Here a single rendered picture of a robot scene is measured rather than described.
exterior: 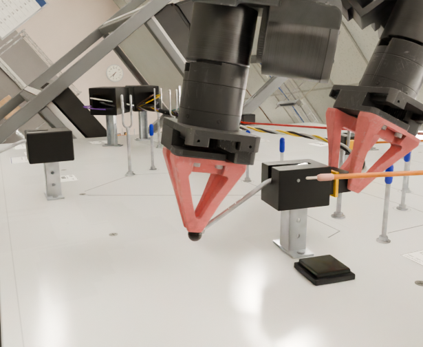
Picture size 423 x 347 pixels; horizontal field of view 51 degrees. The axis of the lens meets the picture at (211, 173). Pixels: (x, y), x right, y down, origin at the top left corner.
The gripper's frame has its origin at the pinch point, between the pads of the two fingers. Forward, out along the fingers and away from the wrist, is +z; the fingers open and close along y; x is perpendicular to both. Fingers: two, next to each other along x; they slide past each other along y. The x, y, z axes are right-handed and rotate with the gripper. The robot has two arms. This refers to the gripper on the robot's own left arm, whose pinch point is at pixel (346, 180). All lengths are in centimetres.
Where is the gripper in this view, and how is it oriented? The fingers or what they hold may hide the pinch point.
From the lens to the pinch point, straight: 48.3
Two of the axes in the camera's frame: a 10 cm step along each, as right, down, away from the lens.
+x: -8.7, -3.4, -3.6
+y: -3.0, -2.2, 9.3
